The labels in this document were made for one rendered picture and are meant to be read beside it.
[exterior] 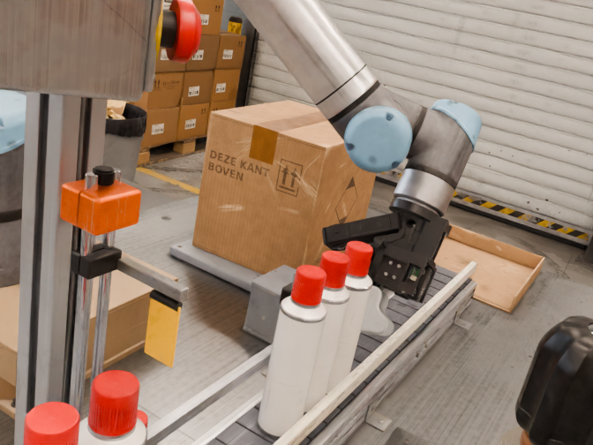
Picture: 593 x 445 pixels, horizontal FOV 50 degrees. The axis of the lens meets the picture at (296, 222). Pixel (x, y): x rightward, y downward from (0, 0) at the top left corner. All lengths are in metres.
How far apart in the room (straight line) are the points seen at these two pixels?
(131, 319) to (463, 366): 0.54
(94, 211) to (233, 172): 0.70
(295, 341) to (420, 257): 0.23
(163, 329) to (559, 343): 0.30
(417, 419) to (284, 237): 0.40
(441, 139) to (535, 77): 3.90
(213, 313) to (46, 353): 0.50
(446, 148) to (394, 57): 4.16
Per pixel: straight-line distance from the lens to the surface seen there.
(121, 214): 0.50
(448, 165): 0.87
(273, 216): 1.14
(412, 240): 0.86
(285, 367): 0.71
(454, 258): 1.54
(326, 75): 0.73
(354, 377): 0.83
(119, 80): 0.37
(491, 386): 1.09
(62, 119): 0.52
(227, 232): 1.20
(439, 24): 4.91
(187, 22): 0.39
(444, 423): 0.96
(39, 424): 0.44
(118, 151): 3.16
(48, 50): 0.37
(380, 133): 0.72
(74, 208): 0.50
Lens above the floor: 1.37
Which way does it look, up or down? 21 degrees down
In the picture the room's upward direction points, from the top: 11 degrees clockwise
